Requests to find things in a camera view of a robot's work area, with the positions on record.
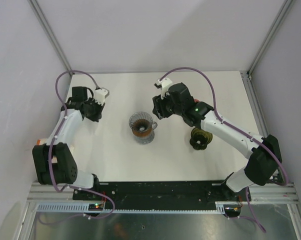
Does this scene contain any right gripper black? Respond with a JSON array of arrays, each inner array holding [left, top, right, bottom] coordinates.
[[152, 90, 184, 120]]

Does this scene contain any clear glass dripper cone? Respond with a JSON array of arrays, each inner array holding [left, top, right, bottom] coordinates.
[[129, 111, 153, 133]]

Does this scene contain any brown wooden dripper ring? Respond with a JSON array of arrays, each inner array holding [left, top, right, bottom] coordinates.
[[131, 119, 152, 138]]

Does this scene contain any clear glass carafe server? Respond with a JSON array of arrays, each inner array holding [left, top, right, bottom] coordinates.
[[132, 121, 158, 145]]

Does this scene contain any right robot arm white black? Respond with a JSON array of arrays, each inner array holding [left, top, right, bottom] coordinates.
[[152, 78, 282, 201]]

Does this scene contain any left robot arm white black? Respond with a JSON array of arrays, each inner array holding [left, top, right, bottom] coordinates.
[[32, 86, 110, 200]]

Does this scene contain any olive green dripper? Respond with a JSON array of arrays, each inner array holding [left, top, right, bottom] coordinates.
[[189, 127, 213, 151]]

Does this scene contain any orange white box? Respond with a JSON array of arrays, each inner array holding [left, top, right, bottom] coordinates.
[[36, 138, 75, 165]]

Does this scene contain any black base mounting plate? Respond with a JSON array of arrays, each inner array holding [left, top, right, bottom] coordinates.
[[72, 181, 252, 211]]

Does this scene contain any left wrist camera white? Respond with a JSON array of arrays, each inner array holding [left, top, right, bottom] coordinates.
[[93, 87, 110, 106]]

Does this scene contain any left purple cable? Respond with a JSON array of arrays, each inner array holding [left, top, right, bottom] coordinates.
[[37, 70, 116, 225]]

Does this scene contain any purple cable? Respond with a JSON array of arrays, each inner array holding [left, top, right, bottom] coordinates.
[[157, 66, 290, 233], [37, 70, 116, 225]]

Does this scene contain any grey cable duct rail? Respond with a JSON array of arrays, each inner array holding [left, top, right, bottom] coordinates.
[[35, 202, 225, 214]]

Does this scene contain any left aluminium frame post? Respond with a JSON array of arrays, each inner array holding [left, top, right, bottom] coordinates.
[[27, 0, 72, 71]]

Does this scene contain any aluminium frame post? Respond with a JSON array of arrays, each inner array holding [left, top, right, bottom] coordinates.
[[247, 0, 296, 76], [27, 0, 72, 71]]

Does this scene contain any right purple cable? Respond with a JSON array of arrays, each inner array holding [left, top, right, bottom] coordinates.
[[157, 66, 290, 233]]

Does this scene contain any right aluminium frame post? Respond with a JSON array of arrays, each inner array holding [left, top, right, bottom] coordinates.
[[247, 0, 296, 76]]

